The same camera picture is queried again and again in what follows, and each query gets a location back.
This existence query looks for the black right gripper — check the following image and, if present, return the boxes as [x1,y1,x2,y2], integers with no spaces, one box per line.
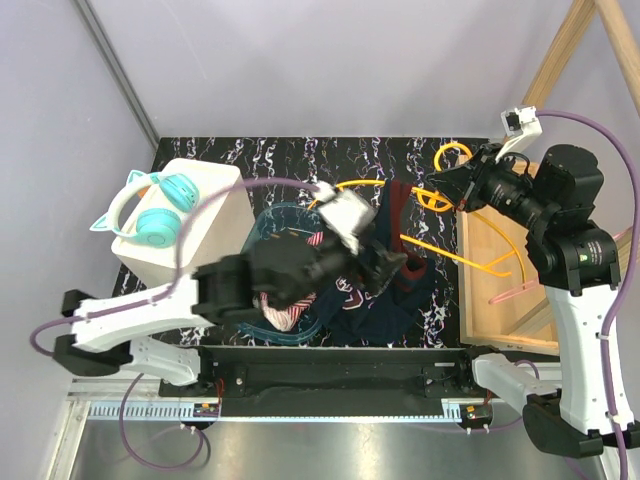
[427,142,554,231]

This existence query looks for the yellow plastic hanger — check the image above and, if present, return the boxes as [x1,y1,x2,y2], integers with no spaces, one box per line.
[313,137,531,282]

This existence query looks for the navy maroon tank top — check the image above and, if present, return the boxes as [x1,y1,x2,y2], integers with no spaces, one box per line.
[311,180,436,346]

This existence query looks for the red white striped tank top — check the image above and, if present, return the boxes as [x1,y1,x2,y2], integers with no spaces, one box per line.
[258,229,324,332]

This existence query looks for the pink wire hanger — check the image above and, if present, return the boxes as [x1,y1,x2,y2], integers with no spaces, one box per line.
[488,227,632,305]

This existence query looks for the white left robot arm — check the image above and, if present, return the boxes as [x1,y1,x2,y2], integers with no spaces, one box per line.
[52,231,407,396]

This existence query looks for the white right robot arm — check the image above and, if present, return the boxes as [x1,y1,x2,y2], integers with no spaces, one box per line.
[426,144,639,459]

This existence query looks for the teal transparent plastic bin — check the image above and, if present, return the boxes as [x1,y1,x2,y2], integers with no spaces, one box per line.
[237,203,321,346]

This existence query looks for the wooden clothes rack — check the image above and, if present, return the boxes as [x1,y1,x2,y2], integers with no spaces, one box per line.
[457,1,639,355]

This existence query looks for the white cube box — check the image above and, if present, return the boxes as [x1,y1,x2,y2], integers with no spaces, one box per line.
[111,158,255,288]

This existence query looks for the teal cat ear headphones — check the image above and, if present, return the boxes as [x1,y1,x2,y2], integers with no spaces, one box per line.
[89,170,200,249]

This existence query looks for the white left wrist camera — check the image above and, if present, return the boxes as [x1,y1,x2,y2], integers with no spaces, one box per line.
[313,181,376,256]

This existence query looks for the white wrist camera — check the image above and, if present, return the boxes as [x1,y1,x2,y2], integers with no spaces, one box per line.
[313,181,376,256]
[497,106,543,160]

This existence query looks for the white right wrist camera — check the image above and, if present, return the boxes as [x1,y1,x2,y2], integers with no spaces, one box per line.
[497,106,543,160]

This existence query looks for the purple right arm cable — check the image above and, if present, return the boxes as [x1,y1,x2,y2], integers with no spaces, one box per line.
[537,109,636,480]

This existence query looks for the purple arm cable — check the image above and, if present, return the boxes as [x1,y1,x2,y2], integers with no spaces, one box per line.
[537,109,636,480]
[29,177,326,469]

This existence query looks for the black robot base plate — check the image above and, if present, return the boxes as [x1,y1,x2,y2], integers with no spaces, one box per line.
[94,341,481,416]

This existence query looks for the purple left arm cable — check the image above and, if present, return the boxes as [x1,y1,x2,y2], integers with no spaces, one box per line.
[29,177,326,469]

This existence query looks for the aluminium rail frame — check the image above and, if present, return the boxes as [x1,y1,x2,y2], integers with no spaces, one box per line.
[49,362,561,480]

